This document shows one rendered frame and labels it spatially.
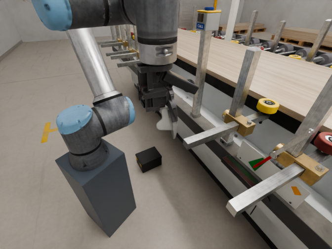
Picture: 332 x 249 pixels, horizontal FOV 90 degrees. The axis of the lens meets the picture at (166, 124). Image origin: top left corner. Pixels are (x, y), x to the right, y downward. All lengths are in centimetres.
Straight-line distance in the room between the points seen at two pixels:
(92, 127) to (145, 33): 52
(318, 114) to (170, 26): 43
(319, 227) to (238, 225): 75
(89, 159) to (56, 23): 60
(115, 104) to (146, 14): 52
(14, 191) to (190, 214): 144
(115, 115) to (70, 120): 19
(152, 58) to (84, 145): 55
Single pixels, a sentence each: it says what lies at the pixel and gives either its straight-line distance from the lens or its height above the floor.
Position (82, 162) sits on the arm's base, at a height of 65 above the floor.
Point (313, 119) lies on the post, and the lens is 59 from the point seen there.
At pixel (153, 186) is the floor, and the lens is 150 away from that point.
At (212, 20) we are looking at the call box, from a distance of 82.
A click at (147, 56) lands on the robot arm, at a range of 39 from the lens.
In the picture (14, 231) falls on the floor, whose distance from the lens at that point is 169.
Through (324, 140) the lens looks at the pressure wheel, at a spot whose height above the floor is 91.
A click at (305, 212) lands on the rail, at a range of 77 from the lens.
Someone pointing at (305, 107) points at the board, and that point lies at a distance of 90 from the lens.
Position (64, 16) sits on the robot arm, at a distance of 42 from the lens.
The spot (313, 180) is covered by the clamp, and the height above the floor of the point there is 85.
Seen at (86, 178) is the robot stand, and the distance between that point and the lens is 88.
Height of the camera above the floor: 126
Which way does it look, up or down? 37 degrees down
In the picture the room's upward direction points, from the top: straight up
